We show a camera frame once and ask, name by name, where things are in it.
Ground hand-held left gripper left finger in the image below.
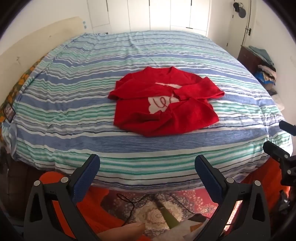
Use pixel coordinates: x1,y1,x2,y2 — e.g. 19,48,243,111
24,153,101,241

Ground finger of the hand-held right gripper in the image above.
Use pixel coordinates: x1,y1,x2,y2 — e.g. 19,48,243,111
263,141,292,163
279,120,296,136

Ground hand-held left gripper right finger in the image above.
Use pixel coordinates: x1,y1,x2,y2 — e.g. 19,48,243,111
191,154,271,241

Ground red sweater with white patch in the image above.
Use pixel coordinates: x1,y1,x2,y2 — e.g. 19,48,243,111
108,66,225,137

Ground pile of clothes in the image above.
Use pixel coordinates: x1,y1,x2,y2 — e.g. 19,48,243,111
248,46,278,96

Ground red patterned rug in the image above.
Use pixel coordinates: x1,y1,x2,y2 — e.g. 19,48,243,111
37,171,290,241

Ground olive green tube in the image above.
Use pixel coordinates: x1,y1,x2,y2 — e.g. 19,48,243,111
154,199,180,230

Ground person's bare leg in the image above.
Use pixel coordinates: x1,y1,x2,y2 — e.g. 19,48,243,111
97,222,147,241

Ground blue green striped blanket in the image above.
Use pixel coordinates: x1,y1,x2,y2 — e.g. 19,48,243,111
9,30,293,192

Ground dark wooden cabinet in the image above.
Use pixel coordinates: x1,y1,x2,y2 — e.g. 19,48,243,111
238,45,264,75

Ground black curved pole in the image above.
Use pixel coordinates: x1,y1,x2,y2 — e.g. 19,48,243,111
241,0,254,47

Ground orange floral bed sheet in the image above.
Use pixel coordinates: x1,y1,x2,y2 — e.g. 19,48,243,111
0,54,49,131

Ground beige headboard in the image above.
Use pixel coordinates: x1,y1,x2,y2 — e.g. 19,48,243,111
0,16,88,77

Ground white wardrobe doors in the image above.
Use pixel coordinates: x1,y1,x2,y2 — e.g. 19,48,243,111
87,0,212,37

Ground black cable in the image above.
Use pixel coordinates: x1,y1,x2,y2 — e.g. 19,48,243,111
116,193,209,226

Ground dark wooden bed frame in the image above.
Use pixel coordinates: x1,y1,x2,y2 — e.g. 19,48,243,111
0,144,36,226

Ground black wall lamp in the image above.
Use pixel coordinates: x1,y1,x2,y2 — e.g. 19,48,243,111
233,1,248,19

